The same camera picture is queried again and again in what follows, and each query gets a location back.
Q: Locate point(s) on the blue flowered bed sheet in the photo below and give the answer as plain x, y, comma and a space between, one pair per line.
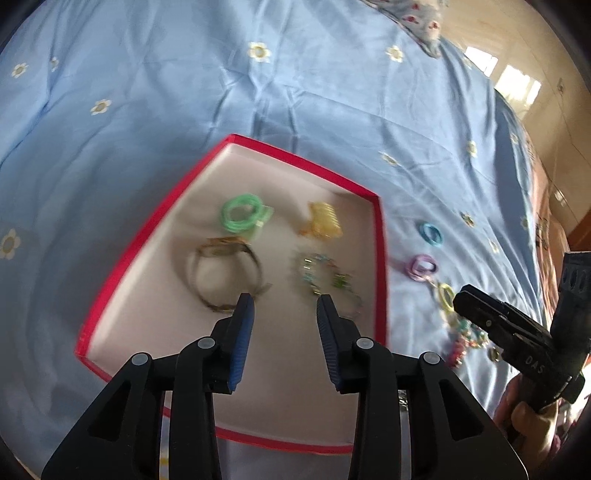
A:
277, 92

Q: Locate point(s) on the person's right hand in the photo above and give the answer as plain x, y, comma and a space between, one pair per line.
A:
524, 417

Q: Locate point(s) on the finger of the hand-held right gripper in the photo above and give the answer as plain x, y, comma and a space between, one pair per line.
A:
496, 305
512, 344

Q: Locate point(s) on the floral patterned cloth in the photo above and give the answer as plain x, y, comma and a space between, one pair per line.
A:
415, 21

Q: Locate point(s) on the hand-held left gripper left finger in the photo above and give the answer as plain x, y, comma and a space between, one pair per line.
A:
241, 339

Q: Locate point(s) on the red box with white inside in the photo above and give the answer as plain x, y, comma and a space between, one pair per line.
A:
277, 369

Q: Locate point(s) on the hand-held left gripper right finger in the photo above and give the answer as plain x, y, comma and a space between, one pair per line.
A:
328, 344

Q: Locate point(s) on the metal wrist watch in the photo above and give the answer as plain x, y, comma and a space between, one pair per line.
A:
221, 247

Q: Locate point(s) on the yellow hair claw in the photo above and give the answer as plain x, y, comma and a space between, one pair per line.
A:
323, 221

